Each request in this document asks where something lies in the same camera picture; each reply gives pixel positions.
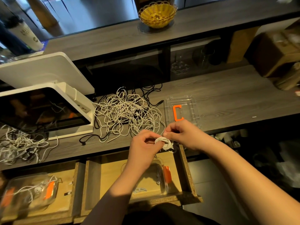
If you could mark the person's right hand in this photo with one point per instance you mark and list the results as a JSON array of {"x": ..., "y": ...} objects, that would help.
[{"x": 190, "y": 136}]

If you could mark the person's left hand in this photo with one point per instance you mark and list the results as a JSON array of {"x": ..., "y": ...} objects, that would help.
[{"x": 143, "y": 150}]

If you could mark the clear container drawer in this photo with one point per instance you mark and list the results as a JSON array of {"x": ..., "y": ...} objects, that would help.
[
  {"x": 152, "y": 182},
  {"x": 18, "y": 199}
]

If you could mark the person's right forearm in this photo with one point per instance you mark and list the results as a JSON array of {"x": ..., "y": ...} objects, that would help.
[{"x": 258, "y": 185}]

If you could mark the brown cardboard box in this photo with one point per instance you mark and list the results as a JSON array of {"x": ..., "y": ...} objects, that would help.
[{"x": 276, "y": 51}]

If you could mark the pile of white containers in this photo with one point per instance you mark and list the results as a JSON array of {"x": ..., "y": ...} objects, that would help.
[{"x": 227, "y": 139}]

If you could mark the wooden drawer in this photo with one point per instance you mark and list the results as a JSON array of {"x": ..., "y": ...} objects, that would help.
[
  {"x": 187, "y": 182},
  {"x": 76, "y": 199}
]

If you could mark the flat cardboard sheet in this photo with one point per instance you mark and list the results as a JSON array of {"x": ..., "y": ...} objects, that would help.
[{"x": 241, "y": 44}]

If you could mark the white touchscreen monitor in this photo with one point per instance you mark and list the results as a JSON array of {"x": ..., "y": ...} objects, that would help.
[{"x": 42, "y": 110}]

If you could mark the grey wooden bar counter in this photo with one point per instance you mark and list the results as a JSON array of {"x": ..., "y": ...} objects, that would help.
[{"x": 211, "y": 21}]

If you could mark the white customer display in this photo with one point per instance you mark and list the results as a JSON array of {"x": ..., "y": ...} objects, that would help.
[{"x": 47, "y": 72}]

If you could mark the yellow woven basket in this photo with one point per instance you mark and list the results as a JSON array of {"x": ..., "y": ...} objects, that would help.
[{"x": 158, "y": 15}]

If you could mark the white paper coffee cup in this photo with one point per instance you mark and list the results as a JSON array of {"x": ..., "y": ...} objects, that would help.
[{"x": 26, "y": 35}]

